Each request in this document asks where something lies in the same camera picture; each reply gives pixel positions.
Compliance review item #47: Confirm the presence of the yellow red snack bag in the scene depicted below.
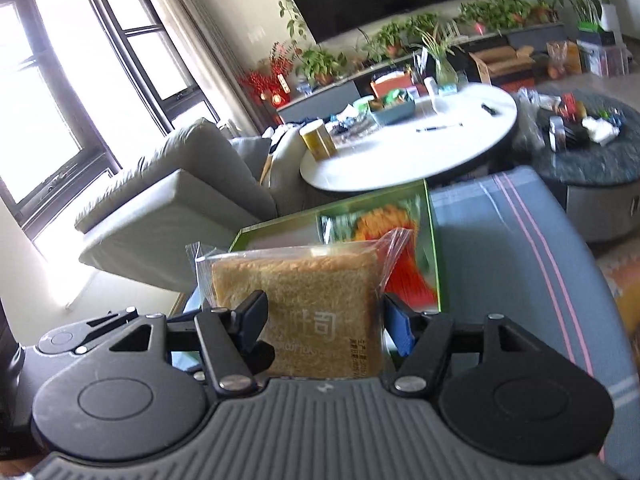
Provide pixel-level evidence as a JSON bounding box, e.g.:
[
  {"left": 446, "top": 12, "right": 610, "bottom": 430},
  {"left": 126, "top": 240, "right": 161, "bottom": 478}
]
[{"left": 352, "top": 203, "right": 437, "bottom": 311}]

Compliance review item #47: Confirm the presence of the red flower decoration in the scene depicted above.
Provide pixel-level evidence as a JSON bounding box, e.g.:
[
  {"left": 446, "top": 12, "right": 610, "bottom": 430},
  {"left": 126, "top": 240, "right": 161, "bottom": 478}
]
[{"left": 239, "top": 42, "right": 295, "bottom": 108}]

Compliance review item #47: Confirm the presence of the dark marble round table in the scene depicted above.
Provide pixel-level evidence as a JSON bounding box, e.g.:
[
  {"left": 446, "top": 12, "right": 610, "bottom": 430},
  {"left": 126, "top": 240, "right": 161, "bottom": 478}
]
[{"left": 527, "top": 89, "right": 639, "bottom": 244}]

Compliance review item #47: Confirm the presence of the blue tray with items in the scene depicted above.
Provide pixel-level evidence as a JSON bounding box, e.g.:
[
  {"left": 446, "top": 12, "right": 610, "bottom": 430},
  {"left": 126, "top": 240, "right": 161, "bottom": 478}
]
[{"left": 369, "top": 89, "right": 416, "bottom": 127}]

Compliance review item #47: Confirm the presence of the open cardboard box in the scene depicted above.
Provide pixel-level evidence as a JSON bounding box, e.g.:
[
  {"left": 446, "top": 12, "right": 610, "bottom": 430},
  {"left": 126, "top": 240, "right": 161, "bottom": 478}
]
[{"left": 470, "top": 46, "right": 535, "bottom": 84}]

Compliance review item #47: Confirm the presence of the toast bread clear bag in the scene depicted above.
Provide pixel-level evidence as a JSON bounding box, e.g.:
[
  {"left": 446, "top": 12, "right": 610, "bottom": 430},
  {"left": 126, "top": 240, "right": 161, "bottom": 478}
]
[{"left": 189, "top": 229, "right": 410, "bottom": 379}]

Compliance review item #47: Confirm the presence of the clear plastic storage bin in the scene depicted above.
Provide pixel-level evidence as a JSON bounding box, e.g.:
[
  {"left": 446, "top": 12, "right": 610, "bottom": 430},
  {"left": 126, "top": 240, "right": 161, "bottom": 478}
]
[{"left": 577, "top": 40, "right": 629, "bottom": 78}]

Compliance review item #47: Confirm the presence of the green cardboard box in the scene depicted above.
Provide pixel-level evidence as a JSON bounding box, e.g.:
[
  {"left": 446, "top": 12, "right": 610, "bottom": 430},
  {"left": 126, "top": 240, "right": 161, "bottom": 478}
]
[{"left": 230, "top": 180, "right": 442, "bottom": 312}]

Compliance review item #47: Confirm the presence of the black marker pen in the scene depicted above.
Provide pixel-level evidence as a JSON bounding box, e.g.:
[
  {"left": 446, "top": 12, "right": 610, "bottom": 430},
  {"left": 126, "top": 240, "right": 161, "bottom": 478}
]
[{"left": 480, "top": 104, "right": 498, "bottom": 116}]

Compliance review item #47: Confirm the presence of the grey armchair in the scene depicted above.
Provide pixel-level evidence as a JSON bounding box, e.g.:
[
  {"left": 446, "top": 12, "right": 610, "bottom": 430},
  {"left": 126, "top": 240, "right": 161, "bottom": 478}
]
[{"left": 75, "top": 119, "right": 309, "bottom": 292}]

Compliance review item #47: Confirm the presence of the glass vase with plant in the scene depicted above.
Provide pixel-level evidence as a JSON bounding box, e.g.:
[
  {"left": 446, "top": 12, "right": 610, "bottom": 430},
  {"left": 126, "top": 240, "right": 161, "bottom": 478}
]
[{"left": 418, "top": 21, "right": 460, "bottom": 87}]

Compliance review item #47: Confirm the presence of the white round coffee table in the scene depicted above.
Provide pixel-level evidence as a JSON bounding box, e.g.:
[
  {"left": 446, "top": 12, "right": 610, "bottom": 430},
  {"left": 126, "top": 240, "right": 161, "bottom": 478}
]
[{"left": 299, "top": 84, "right": 518, "bottom": 193}]

